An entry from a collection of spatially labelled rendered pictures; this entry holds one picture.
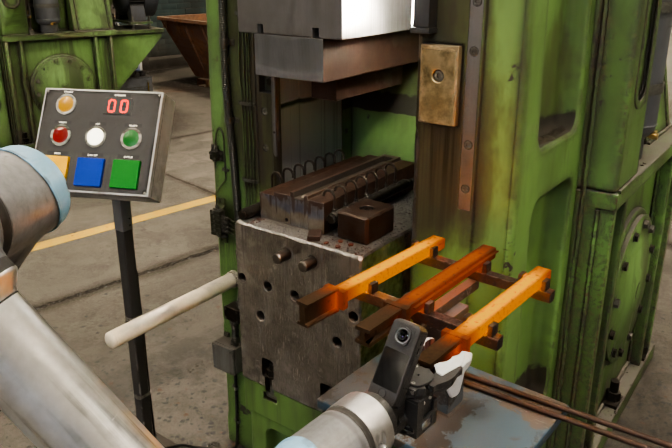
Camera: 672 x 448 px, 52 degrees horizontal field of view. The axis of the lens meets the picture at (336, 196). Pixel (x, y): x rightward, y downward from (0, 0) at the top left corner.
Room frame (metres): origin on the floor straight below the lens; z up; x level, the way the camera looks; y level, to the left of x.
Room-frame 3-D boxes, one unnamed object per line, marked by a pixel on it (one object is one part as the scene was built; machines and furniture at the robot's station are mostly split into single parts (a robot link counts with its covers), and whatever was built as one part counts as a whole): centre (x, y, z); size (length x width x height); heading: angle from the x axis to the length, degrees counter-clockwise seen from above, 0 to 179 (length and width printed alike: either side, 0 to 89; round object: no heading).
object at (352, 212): (1.50, -0.07, 0.95); 0.12 x 0.08 x 0.06; 144
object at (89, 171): (1.70, 0.63, 1.01); 0.07 x 0.05 x 0.07; 79
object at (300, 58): (1.73, -0.02, 1.32); 0.42 x 0.20 x 0.10; 144
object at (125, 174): (1.68, 0.54, 1.01); 0.07 x 0.05 x 0.07; 79
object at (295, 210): (1.73, -0.02, 0.96); 0.42 x 0.20 x 0.09; 144
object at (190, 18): (8.71, 1.20, 0.42); 1.89 x 1.20 x 0.85; 44
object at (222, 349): (1.87, 0.33, 0.36); 0.09 x 0.07 x 0.12; 54
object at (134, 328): (1.69, 0.44, 0.62); 0.44 x 0.05 x 0.05; 144
